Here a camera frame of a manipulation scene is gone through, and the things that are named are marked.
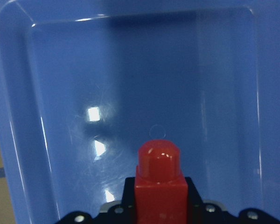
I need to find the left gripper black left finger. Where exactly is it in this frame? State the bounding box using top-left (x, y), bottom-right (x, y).
top-left (57, 177), bottom-right (136, 224)

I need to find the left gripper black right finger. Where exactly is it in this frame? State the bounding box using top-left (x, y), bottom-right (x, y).
top-left (185, 177), bottom-right (280, 224)

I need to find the red toy block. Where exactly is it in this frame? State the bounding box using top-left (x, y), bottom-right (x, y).
top-left (134, 140), bottom-right (188, 224)

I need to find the blue plastic tray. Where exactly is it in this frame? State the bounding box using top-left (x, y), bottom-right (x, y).
top-left (0, 0), bottom-right (280, 224)

